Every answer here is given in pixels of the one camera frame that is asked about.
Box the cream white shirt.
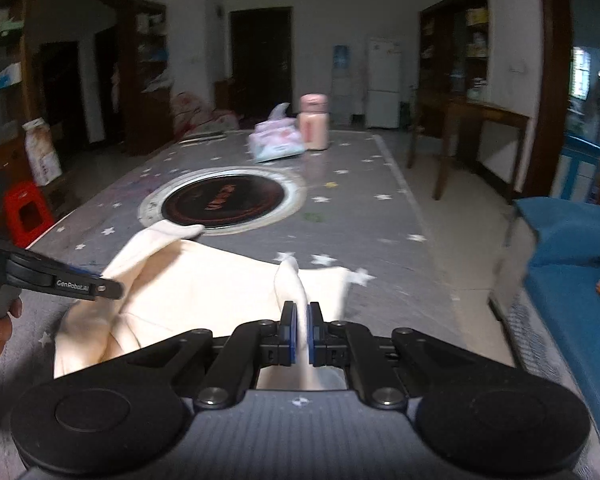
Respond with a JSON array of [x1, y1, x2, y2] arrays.
[[54, 220, 351, 390]]

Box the red plastic stool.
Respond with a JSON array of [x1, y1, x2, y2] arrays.
[[3, 181, 55, 248]]

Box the white paper bag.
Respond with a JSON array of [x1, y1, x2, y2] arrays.
[[22, 118, 62, 186]]

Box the round induction cooker plate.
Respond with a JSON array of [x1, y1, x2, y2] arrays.
[[137, 166, 308, 236]]

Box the soft tissue pack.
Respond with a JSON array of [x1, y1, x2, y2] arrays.
[[248, 103, 306, 162]]

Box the dark flat phone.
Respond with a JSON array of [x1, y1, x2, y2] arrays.
[[178, 131, 225, 145]]

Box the blue sofa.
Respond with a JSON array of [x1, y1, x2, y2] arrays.
[[489, 197, 600, 479]]

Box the pink thermos bottle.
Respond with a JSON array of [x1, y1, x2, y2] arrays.
[[298, 93, 329, 151]]

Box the water dispenser with bottle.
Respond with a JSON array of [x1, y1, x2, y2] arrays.
[[329, 44, 352, 126]]

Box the dark wooden side table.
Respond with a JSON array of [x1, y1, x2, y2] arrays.
[[406, 89, 529, 203]]

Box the white refrigerator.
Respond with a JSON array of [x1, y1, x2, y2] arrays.
[[365, 38, 402, 129]]

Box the blue small cabinet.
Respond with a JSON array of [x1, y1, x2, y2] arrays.
[[550, 134, 600, 203]]

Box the dark wooden display cabinet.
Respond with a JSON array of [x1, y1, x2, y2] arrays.
[[418, 0, 490, 96]]

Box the dark wooden wall shelf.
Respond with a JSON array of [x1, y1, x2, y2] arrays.
[[0, 0, 173, 174]]

